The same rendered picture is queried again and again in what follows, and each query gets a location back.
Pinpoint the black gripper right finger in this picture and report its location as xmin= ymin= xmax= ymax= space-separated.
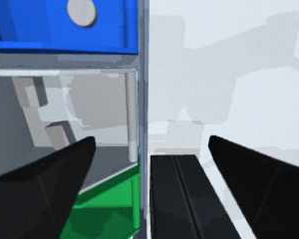
xmin=208 ymin=135 xmax=299 ymax=239

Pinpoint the grey bin rack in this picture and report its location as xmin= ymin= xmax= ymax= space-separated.
xmin=0 ymin=0 xmax=150 ymax=239

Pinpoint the green open bin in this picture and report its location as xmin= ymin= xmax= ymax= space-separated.
xmin=60 ymin=155 xmax=141 ymax=239

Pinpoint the grey round disc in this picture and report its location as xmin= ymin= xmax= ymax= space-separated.
xmin=67 ymin=0 xmax=99 ymax=28

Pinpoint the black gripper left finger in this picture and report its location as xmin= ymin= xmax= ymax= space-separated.
xmin=0 ymin=136 xmax=96 ymax=239

